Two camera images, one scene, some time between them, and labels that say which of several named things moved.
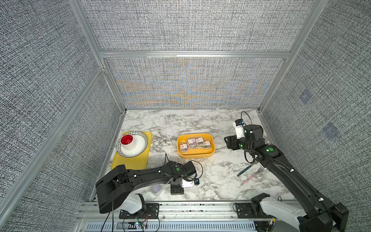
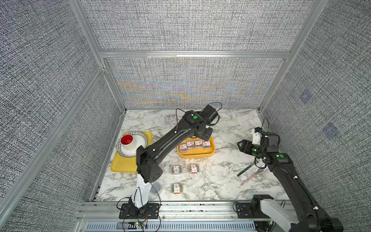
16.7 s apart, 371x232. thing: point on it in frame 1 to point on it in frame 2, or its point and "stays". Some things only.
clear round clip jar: [156, 189] stays
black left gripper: [178, 192] to [207, 137]
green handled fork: [247, 168] stays
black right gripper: [232, 140] to [246, 145]
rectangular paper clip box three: [199, 144] to [183, 148]
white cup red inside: [127, 141] stays
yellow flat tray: [139, 162] stays
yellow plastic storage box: [195, 153] stays
